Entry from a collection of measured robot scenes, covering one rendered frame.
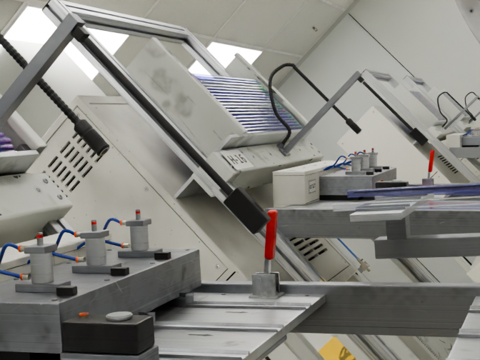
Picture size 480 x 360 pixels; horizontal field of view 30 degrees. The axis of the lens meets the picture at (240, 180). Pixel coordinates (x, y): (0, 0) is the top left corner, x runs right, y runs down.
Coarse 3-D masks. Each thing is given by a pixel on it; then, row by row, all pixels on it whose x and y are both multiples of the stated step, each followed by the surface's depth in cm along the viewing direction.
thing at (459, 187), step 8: (448, 184) 143; (456, 184) 142; (464, 184) 141; (472, 184) 141; (352, 192) 147; (360, 192) 147; (368, 192) 146; (376, 192) 146; (384, 192) 145; (392, 192) 145; (400, 192) 144; (408, 192) 144; (416, 192) 144; (424, 192) 143; (432, 192) 143; (440, 192) 142; (448, 192) 142
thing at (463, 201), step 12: (336, 204) 128; (348, 204) 128; (360, 204) 127; (372, 204) 126; (384, 204) 126; (396, 204) 125; (408, 204) 125; (420, 204) 124; (432, 204) 124; (444, 204) 123; (456, 204) 122; (468, 204) 122
